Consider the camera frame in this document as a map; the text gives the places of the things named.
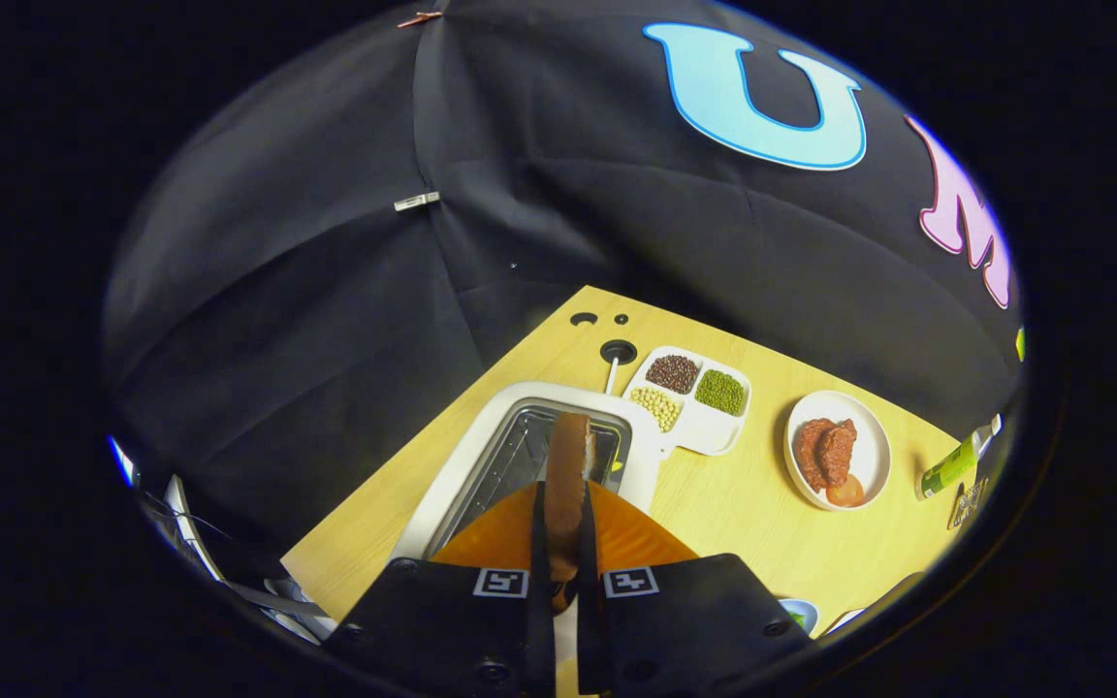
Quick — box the white divided bean tray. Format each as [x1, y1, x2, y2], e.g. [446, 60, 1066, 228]
[622, 346, 753, 457]

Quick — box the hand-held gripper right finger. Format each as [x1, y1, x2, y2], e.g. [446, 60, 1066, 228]
[573, 482, 812, 698]

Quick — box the blue round plate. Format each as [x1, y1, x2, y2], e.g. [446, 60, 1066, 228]
[778, 597, 821, 637]

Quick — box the toasted bread slice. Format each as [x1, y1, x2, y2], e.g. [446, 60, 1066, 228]
[544, 413, 598, 612]

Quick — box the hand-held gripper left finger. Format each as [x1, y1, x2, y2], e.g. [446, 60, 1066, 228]
[326, 482, 557, 698]

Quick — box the black backdrop cloth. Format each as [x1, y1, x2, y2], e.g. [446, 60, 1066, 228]
[103, 0, 1025, 583]

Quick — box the green label water bottle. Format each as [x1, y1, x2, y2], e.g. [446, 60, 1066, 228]
[915, 414, 1004, 501]

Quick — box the brown meat piece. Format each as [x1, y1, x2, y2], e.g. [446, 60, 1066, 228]
[792, 418, 858, 492]

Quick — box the white toaster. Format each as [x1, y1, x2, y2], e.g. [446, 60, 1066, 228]
[392, 381, 664, 563]

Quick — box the metal wire basket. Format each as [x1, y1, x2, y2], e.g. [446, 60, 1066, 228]
[946, 475, 991, 529]

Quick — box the white round plate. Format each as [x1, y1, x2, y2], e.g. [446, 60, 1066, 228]
[784, 391, 892, 512]

